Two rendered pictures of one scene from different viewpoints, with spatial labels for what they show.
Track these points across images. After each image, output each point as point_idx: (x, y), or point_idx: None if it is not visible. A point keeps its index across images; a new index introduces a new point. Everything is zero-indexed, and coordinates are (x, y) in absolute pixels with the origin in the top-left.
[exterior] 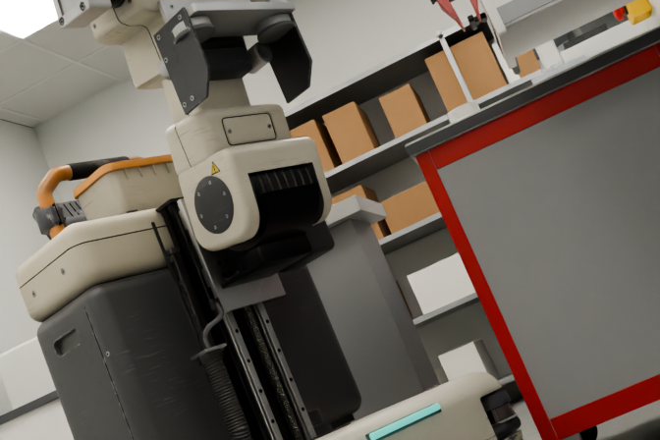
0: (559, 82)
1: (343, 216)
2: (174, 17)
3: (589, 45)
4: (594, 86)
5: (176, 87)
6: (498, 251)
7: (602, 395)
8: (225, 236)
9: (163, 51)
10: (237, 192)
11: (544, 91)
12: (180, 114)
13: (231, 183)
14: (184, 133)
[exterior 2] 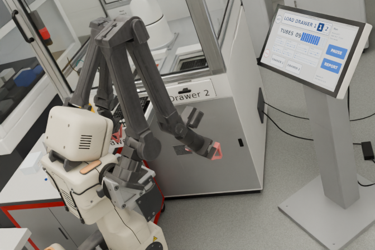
0: (116, 149)
1: (26, 241)
2: (146, 181)
3: (11, 121)
4: (120, 148)
5: (144, 212)
6: None
7: None
8: None
9: (138, 198)
10: (164, 242)
11: (114, 154)
12: (118, 225)
13: (162, 240)
14: (138, 231)
